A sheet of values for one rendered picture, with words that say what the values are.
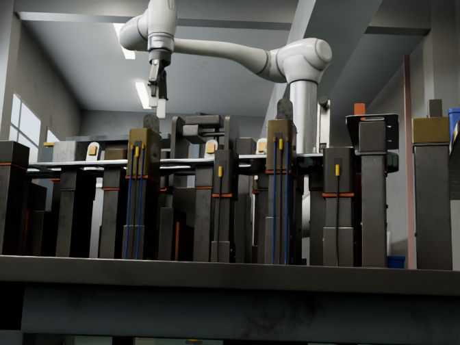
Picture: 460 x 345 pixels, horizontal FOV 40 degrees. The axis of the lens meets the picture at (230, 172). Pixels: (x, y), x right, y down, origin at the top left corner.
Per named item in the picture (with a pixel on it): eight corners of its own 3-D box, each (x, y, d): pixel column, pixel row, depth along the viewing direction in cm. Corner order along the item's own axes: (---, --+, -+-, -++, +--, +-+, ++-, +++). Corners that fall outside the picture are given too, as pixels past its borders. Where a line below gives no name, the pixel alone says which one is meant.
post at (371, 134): (359, 272, 117) (359, 121, 123) (361, 274, 122) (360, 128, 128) (387, 273, 116) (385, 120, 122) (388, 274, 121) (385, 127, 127)
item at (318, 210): (307, 278, 158) (308, 164, 163) (309, 279, 162) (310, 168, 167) (335, 279, 156) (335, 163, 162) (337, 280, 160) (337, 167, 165)
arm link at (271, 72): (250, 50, 259) (274, 40, 249) (280, 63, 271) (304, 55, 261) (248, 80, 256) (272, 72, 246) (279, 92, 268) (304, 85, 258)
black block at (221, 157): (203, 274, 142) (209, 146, 148) (215, 276, 152) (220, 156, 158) (226, 275, 141) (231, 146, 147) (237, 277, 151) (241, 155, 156)
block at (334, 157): (319, 276, 133) (320, 144, 139) (325, 279, 144) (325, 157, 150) (354, 278, 131) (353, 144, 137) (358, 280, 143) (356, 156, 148)
